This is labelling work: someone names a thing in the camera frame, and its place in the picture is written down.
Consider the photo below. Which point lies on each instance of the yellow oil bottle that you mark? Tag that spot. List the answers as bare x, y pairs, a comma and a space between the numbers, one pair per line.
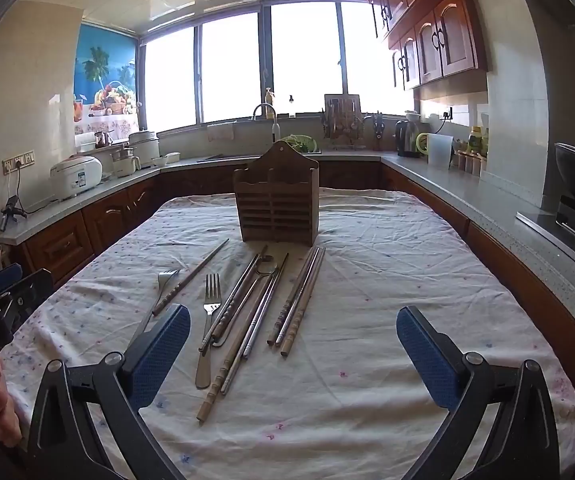
485, 142

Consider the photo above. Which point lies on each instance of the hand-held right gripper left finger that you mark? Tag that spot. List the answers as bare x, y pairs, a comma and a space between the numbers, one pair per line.
160, 350

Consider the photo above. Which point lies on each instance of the metal dish rack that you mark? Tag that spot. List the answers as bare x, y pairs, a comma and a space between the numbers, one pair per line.
342, 127

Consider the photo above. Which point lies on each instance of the white bowl on windowsill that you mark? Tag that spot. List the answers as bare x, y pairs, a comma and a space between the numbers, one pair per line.
412, 116

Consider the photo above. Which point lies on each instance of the metal spoon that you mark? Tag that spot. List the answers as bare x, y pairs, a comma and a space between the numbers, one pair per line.
266, 266

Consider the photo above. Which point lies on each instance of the gold wall socket strip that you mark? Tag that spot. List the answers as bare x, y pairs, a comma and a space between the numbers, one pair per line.
17, 162

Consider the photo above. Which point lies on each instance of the wooden cutting board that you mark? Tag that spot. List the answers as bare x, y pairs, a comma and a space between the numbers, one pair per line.
350, 102

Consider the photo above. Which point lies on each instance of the grey speckled countertop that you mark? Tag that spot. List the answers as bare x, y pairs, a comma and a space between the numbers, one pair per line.
467, 195

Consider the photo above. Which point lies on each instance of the green colander with vegetables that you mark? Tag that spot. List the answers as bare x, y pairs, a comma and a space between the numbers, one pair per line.
300, 144

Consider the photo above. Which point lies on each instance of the long light wooden chopstick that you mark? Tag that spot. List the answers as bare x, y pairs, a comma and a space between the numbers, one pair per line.
212, 395

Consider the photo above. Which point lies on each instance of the white dishcloth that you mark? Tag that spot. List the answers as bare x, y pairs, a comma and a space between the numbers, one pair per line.
220, 131

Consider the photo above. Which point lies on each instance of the blue beach fruit poster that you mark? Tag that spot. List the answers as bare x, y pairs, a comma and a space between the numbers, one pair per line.
102, 60

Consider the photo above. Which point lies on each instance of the white floral tablecloth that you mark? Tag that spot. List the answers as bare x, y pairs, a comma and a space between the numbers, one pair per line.
367, 285

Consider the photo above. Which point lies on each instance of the black gas stove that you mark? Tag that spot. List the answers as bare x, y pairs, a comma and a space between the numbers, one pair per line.
567, 225

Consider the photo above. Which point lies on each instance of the wooden utensil holder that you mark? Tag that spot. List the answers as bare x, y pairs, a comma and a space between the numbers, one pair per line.
277, 205

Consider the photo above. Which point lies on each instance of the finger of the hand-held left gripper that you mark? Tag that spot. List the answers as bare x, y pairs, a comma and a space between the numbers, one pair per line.
32, 287
3, 276

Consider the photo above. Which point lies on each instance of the glass teapot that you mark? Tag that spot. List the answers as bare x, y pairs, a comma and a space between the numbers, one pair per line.
102, 139

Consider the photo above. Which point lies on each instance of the large kitchen window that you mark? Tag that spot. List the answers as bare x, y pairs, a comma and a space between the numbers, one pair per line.
227, 70

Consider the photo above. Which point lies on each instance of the dark wooden chopstick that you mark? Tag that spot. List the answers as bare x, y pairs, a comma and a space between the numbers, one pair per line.
192, 276

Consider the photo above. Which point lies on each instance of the kitchen sink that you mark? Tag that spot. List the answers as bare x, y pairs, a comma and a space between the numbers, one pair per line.
222, 158

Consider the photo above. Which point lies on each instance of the white electric pot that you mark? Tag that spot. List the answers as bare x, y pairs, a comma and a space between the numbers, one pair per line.
145, 145

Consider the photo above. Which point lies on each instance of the metal chopstick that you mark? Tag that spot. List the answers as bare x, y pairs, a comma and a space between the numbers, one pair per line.
252, 332
232, 375

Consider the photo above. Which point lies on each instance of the small black tripod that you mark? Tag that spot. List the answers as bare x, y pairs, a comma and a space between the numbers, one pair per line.
10, 210

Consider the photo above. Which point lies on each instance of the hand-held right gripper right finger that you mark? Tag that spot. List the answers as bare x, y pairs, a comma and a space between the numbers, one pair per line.
427, 355

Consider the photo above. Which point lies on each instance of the wall socket with black plug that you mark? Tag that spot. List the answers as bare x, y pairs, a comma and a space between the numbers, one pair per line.
447, 113

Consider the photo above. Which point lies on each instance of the red wooden wall cabinets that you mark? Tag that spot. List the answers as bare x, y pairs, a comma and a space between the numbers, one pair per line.
447, 35

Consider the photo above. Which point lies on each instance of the steel electric kettle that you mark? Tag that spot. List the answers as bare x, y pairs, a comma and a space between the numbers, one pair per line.
407, 137

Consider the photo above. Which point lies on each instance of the brown chopstick with banded end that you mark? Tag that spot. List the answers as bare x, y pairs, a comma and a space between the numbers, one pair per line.
292, 295
299, 296

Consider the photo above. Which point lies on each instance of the small white container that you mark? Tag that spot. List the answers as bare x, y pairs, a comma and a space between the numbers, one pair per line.
173, 157

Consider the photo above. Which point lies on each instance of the curved metal faucet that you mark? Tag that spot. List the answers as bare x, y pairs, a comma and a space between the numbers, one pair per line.
275, 132

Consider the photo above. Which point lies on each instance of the row of spice jars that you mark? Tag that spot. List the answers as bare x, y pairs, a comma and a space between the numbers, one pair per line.
470, 162

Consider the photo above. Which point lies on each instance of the patterned brown chopstick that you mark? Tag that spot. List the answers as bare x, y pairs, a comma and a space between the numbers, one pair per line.
262, 252
231, 301

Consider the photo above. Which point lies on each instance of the green bottle with yellow cap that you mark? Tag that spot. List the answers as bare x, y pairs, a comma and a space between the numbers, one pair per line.
475, 140

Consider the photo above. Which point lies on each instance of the small white bowl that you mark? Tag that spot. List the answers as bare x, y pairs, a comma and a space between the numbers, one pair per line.
160, 160

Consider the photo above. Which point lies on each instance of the scissors in holder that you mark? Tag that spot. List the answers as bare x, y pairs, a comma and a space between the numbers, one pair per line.
378, 130

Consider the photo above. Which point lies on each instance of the yellow soap bottle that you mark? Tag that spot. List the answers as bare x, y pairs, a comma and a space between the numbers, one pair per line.
269, 105

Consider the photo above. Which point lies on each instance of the white rice cooker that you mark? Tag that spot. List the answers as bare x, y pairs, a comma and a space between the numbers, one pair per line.
75, 177

